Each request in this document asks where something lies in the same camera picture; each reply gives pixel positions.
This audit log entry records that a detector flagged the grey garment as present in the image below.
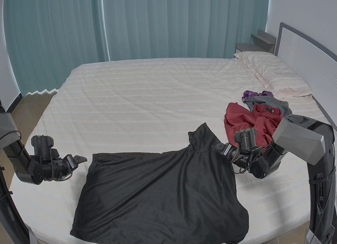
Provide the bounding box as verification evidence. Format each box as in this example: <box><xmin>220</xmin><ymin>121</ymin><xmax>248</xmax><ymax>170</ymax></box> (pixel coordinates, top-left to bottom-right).
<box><xmin>245</xmin><ymin>96</ymin><xmax>293</xmax><ymax>118</ymax></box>

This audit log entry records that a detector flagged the bed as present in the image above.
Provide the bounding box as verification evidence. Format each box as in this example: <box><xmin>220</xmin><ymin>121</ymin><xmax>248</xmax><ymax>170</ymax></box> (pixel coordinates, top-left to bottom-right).
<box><xmin>9</xmin><ymin>22</ymin><xmax>337</xmax><ymax>244</ymax></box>

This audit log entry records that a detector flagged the cream pillow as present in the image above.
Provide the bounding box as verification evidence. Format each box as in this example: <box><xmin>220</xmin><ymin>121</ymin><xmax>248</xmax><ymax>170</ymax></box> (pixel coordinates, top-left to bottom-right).
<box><xmin>234</xmin><ymin>51</ymin><xmax>312</xmax><ymax>99</ymax></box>

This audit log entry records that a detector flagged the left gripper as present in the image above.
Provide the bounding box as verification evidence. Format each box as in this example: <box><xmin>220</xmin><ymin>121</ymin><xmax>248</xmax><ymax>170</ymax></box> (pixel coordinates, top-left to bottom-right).
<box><xmin>53</xmin><ymin>154</ymin><xmax>77</xmax><ymax>180</ymax></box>

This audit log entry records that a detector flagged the grey bedside table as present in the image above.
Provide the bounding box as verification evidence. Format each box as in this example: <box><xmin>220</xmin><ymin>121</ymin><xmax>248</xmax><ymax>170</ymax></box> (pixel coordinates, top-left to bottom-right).
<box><xmin>236</xmin><ymin>29</ymin><xmax>276</xmax><ymax>54</ymax></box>

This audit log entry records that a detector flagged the dark red garment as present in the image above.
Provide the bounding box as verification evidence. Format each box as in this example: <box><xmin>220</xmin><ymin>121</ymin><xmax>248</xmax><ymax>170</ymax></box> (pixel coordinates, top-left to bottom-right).
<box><xmin>224</xmin><ymin>102</ymin><xmax>283</xmax><ymax>154</ymax></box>

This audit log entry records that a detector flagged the purple garment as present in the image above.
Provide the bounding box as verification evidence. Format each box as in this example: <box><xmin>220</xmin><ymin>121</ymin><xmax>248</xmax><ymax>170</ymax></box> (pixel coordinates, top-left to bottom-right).
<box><xmin>242</xmin><ymin>90</ymin><xmax>274</xmax><ymax>104</ymax></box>

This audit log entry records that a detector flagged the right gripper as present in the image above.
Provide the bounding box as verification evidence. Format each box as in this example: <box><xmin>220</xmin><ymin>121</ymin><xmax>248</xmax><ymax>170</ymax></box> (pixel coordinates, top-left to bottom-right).
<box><xmin>215</xmin><ymin>143</ymin><xmax>246</xmax><ymax>163</ymax></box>

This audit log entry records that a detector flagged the black T-shirt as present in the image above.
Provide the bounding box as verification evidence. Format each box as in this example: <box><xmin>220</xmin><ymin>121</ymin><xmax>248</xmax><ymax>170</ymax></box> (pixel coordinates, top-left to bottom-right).
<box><xmin>70</xmin><ymin>122</ymin><xmax>250</xmax><ymax>244</ymax></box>

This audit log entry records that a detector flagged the blue-green curtain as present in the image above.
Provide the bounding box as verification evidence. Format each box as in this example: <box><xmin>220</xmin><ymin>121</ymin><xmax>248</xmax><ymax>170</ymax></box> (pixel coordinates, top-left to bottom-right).
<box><xmin>4</xmin><ymin>0</ymin><xmax>110</xmax><ymax>93</ymax></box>
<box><xmin>101</xmin><ymin>0</ymin><xmax>270</xmax><ymax>60</ymax></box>

